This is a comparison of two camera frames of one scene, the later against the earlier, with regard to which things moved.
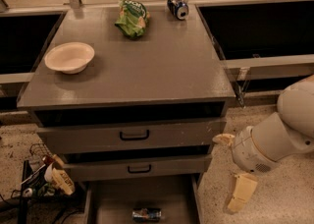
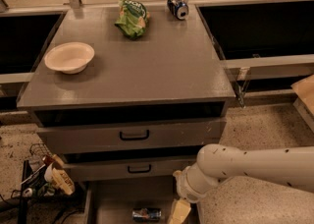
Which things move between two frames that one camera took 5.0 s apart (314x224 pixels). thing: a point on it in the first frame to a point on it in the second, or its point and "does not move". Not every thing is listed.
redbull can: x=147 y=213 does not move
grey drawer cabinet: x=140 y=122 does not move
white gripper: x=249 y=151 to x=188 y=188
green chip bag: x=132 y=18 does not move
